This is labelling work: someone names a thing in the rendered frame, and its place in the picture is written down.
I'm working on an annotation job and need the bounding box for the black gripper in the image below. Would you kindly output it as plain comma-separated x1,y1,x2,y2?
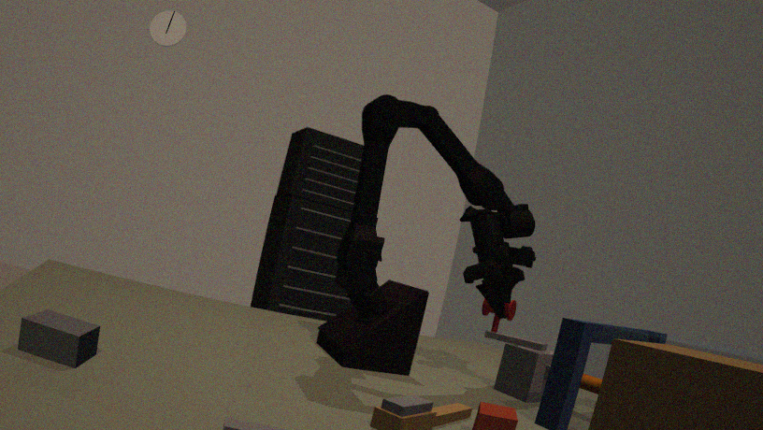
463,236,525,319

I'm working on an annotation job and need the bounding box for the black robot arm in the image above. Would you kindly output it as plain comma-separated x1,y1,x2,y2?
336,94,536,323

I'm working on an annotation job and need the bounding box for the grey flat bar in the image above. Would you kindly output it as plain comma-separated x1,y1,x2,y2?
223,417,291,430

